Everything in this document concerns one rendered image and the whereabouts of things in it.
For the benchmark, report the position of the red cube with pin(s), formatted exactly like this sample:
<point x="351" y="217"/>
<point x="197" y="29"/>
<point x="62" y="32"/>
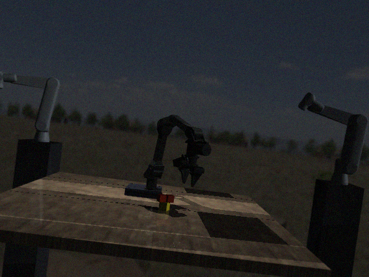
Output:
<point x="161" y="197"/>
<point x="170" y="198"/>

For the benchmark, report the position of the olive yellow cube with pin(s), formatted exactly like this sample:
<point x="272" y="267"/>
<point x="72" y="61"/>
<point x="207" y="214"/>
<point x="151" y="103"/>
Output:
<point x="164" y="206"/>

